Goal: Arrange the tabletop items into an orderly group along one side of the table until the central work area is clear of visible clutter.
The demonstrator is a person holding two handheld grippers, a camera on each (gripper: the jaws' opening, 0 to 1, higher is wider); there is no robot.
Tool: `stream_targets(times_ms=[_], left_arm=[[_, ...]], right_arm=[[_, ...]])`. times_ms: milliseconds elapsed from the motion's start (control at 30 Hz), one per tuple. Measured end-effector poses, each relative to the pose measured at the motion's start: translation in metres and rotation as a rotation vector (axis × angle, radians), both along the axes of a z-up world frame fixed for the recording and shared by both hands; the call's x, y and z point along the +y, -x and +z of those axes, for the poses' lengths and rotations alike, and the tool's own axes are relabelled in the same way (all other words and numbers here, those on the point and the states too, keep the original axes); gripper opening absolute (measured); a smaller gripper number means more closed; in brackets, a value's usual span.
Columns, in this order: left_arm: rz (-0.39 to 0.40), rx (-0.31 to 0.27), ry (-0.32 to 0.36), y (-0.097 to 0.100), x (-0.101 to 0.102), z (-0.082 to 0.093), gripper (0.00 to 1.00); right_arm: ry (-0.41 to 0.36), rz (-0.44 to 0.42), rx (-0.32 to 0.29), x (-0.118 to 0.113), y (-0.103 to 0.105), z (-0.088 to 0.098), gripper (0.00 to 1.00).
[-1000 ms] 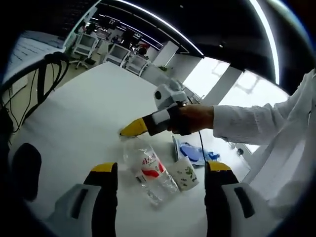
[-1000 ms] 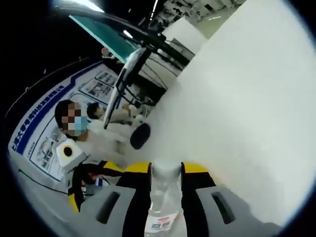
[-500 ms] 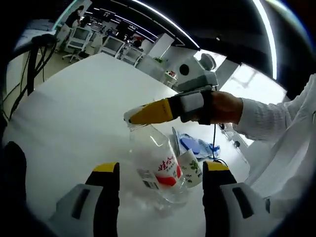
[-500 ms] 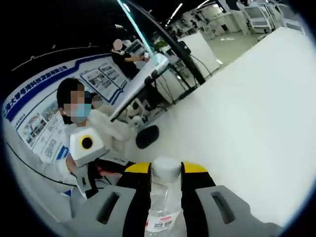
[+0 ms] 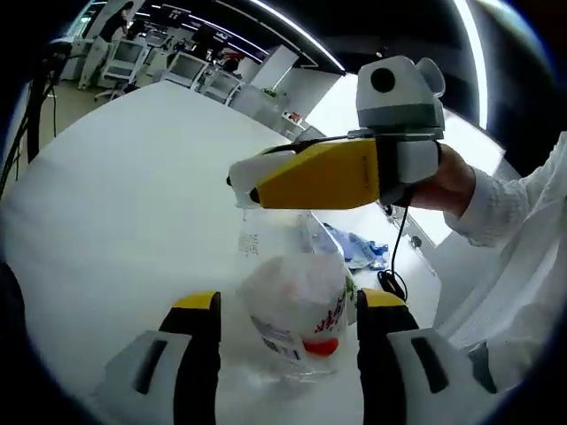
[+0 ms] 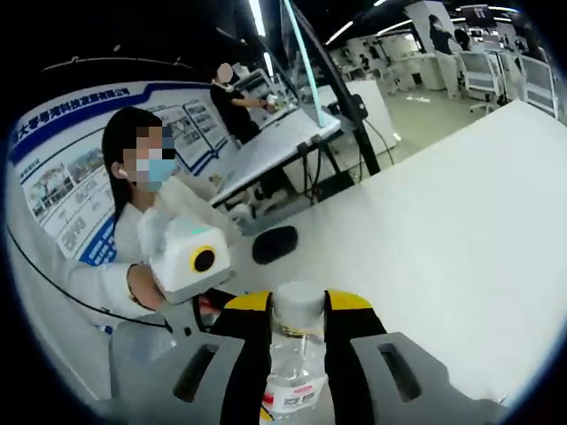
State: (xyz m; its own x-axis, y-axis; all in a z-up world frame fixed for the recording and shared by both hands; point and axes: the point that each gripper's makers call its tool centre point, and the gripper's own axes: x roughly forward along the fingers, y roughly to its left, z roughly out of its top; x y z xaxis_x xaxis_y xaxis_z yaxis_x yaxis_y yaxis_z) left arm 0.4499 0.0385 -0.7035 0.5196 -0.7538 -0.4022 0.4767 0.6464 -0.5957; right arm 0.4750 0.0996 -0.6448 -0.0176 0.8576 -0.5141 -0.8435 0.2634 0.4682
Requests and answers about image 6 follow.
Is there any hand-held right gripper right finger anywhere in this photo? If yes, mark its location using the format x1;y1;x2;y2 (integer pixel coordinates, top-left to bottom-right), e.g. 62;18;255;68
323;290;475;425

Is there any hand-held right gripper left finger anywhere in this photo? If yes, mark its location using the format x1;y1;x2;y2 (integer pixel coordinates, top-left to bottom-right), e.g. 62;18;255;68
136;290;273;425

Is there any clear packet with red print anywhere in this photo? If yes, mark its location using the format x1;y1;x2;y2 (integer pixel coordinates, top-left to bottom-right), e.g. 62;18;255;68
264;281;330;421

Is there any person's left hand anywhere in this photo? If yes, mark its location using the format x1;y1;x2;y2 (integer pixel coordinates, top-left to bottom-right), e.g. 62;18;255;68
127;264;166;312

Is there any blue face mask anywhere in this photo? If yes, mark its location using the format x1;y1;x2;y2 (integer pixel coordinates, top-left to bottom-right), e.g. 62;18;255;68
135;158;177;193

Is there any black oval object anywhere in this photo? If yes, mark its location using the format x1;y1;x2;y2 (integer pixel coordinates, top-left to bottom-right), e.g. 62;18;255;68
251;224;299;266

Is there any person's head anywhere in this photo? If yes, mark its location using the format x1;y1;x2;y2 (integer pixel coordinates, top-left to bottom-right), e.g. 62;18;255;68
100;105;178;205

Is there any white side desk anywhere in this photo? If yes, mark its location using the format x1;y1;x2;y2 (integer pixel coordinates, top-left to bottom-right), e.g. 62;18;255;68
208;110;343;240

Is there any black monitor pole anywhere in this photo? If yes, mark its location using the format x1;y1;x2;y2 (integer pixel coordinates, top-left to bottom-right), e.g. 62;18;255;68
290;0;383;177

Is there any teal light strip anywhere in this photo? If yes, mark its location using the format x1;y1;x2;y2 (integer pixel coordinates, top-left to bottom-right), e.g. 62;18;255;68
283;0;328;130

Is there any white cabinet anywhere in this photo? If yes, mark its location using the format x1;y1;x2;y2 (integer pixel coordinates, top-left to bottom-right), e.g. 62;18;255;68
347;81;398;154

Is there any black hanging sign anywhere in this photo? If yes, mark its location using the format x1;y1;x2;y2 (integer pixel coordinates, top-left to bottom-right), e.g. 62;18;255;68
459;4;489;22

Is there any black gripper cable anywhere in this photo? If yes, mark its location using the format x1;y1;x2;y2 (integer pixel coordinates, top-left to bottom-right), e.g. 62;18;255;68
6;223;173;332

